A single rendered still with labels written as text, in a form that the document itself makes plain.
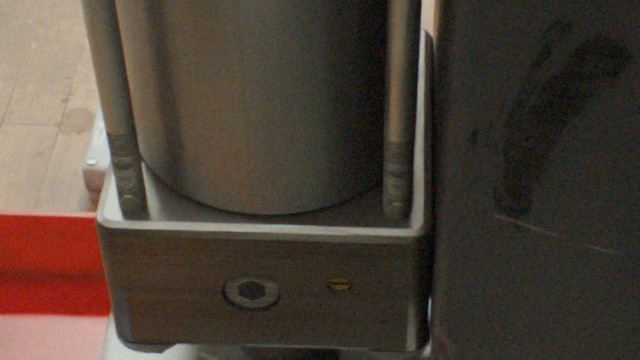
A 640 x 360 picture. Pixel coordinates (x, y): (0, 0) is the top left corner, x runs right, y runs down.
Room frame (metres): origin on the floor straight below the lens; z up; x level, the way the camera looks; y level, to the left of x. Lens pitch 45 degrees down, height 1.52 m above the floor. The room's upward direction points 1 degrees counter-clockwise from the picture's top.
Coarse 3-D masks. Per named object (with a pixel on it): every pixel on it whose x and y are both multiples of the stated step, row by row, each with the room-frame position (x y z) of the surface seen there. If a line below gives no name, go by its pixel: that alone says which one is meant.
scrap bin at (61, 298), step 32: (0, 224) 0.54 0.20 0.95; (32, 224) 0.54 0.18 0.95; (64, 224) 0.54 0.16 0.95; (0, 256) 0.54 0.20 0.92; (32, 256) 0.54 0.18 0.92; (64, 256) 0.54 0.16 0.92; (96, 256) 0.54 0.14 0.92; (0, 288) 0.53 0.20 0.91; (32, 288) 0.53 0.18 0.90; (64, 288) 0.53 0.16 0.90; (96, 288) 0.53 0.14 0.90; (0, 320) 0.51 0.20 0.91; (32, 320) 0.51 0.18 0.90; (64, 320) 0.51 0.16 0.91; (96, 320) 0.51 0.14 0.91; (0, 352) 0.48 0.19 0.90; (32, 352) 0.48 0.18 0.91; (64, 352) 0.48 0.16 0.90; (96, 352) 0.48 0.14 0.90
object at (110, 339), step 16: (112, 320) 0.28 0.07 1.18; (112, 336) 0.27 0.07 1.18; (112, 352) 0.27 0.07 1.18; (128, 352) 0.27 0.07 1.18; (176, 352) 0.26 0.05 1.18; (192, 352) 0.26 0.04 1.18; (208, 352) 0.26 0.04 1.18; (224, 352) 0.26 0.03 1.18; (240, 352) 0.26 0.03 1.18; (256, 352) 0.26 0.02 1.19; (272, 352) 0.26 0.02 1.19; (288, 352) 0.26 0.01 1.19; (304, 352) 0.26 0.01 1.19; (320, 352) 0.26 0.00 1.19; (336, 352) 0.26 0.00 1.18; (352, 352) 0.26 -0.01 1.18
